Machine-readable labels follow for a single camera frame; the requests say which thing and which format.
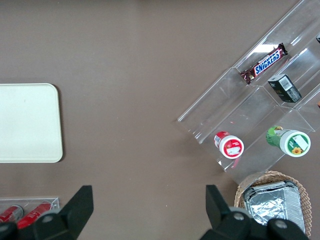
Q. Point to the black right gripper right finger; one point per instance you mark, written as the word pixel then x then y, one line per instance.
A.
pixel 225 225

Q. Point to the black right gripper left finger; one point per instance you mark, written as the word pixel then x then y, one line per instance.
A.
pixel 67 220

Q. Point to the small tan wicker basket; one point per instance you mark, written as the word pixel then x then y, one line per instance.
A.
pixel 303 197

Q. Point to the cream rectangular plastic tray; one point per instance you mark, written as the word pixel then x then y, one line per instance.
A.
pixel 27 122

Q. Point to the clear acrylic bottle rack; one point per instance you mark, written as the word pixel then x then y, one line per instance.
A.
pixel 56 201

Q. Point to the aluminium foil container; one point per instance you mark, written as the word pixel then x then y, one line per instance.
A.
pixel 270 202

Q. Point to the red lidded snack cup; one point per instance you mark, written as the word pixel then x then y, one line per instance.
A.
pixel 232 147

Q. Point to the green lidded snack cup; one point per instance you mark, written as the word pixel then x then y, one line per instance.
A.
pixel 296 143

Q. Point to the clear acrylic stepped shelf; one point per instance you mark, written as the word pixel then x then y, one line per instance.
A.
pixel 225 100

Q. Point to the small black carton box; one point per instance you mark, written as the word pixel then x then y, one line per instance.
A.
pixel 285 88

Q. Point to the brown cookie box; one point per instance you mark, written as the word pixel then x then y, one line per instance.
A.
pixel 318 103

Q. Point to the Snickers chocolate bar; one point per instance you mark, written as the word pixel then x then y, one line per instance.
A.
pixel 266 62

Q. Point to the dark packaged snack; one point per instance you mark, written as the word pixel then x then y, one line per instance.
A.
pixel 318 39

